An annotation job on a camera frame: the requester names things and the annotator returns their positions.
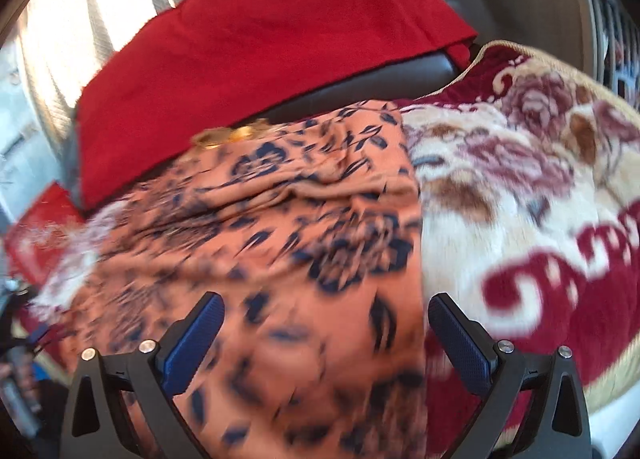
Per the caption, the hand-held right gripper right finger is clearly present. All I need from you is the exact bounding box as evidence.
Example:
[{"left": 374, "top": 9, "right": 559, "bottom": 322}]
[{"left": 428, "top": 292, "right": 594, "bottom": 459}]

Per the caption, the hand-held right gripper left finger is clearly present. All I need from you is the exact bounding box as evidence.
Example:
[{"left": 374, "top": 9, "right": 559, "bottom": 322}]
[{"left": 60, "top": 291, "right": 226, "bottom": 459}]

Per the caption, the orange floral garment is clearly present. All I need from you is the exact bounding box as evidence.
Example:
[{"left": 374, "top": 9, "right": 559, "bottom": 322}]
[{"left": 30, "top": 101, "right": 432, "bottom": 459}]

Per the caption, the red printed box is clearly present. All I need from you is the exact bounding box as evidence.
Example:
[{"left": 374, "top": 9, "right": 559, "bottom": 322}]
[{"left": 4, "top": 183, "right": 87, "bottom": 286}]

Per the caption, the red cream floral blanket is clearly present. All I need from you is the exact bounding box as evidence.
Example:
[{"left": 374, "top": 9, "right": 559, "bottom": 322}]
[{"left": 10, "top": 41, "right": 640, "bottom": 442}]

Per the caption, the white appliance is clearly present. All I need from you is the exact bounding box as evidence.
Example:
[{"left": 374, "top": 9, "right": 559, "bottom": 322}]
[{"left": 0, "top": 49, "right": 57, "bottom": 200}]

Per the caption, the red fleece cloth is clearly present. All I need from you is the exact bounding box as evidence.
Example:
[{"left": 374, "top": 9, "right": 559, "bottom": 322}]
[{"left": 75, "top": 0, "right": 479, "bottom": 212}]

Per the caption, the wooden crib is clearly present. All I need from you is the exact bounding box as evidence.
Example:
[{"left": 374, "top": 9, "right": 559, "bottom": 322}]
[{"left": 474, "top": 0, "right": 640, "bottom": 107}]

